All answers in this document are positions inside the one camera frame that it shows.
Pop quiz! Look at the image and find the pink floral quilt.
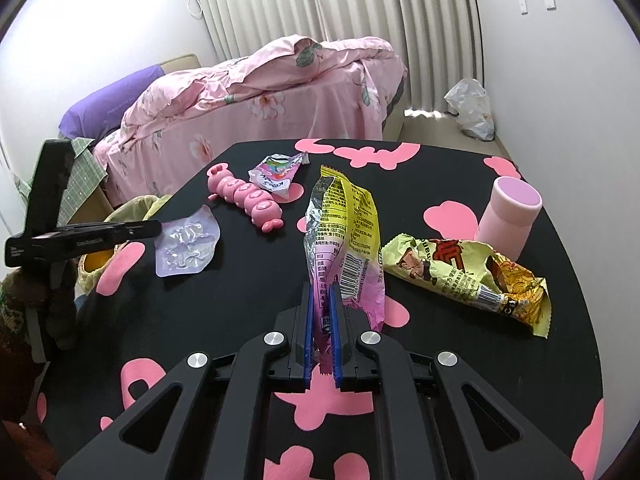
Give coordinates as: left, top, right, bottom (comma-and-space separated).
92, 36, 408, 206

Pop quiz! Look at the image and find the cardboard box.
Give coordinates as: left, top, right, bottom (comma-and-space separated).
62, 185, 117, 223

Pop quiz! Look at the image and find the pink caterpillar toy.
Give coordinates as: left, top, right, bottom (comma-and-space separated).
207, 162, 285, 233

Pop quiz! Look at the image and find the black pink-patterned tablecloth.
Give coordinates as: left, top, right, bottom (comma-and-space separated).
37, 137, 606, 480

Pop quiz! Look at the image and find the purple pillow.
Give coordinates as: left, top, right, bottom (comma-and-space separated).
58, 65, 166, 140

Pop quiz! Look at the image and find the pink cylindrical cup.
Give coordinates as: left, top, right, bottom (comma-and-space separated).
475, 176, 543, 261

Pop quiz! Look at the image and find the beige headboard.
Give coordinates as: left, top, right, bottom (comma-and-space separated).
159, 52, 202, 75

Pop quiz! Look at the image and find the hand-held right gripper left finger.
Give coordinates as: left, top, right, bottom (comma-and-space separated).
55, 282, 316, 480

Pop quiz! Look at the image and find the green plaid cloth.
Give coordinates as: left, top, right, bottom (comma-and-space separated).
12, 137, 108, 226

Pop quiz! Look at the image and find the white plastic bag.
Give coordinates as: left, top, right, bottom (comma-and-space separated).
444, 77, 496, 142

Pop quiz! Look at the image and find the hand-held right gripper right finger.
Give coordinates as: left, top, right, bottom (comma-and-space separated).
327, 290, 586, 480

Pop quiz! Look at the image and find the clear plastic blister tray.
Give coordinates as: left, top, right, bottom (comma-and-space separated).
155, 205, 222, 278

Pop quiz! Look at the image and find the yellow pink snack wrapper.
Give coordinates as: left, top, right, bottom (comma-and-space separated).
304, 164, 387, 376

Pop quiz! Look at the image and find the beige pleated curtain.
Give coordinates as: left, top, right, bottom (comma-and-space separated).
192, 0, 483, 116

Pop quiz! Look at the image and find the yellow trash bag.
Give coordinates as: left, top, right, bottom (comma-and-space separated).
77, 194, 173, 297

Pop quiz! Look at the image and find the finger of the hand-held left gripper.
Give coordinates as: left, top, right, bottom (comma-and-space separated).
116, 218, 162, 244

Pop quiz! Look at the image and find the small colourful wrapper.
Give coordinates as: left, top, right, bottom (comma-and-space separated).
248, 152, 309, 206

